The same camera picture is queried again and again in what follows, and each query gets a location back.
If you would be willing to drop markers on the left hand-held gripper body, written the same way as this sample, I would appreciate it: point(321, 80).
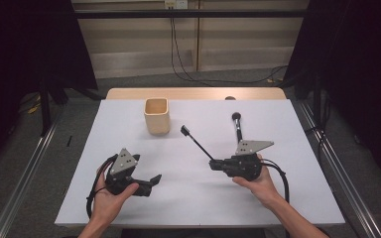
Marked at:
point(123, 162)

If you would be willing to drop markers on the beige square cup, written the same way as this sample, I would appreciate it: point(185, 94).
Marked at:
point(157, 124)

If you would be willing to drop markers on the person's right hand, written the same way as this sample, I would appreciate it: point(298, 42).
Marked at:
point(264, 190)

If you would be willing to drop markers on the black metal stand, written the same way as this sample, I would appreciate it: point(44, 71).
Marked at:
point(45, 109)

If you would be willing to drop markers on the metal floor rail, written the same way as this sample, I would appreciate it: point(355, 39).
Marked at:
point(23, 185)
point(344, 185)

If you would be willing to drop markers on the black makeup brush silver ferrule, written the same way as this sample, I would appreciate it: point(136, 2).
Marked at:
point(237, 129)

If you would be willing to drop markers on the thin black brush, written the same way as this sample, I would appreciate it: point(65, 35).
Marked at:
point(196, 143)

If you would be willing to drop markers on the black horizontal bar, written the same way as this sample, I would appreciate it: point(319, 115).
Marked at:
point(191, 13)

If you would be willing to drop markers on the white table sheet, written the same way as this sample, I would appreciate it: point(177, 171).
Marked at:
point(185, 198)

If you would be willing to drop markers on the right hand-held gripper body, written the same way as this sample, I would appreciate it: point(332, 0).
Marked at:
point(244, 165)

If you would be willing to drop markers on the small black floor item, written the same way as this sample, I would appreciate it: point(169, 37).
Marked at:
point(68, 141)

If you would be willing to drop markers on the white wall socket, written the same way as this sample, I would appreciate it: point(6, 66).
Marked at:
point(176, 4)

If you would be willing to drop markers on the person's left hand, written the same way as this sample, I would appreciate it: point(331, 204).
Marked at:
point(107, 205)

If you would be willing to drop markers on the black curtain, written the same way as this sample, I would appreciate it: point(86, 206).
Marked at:
point(20, 49)
point(354, 66)

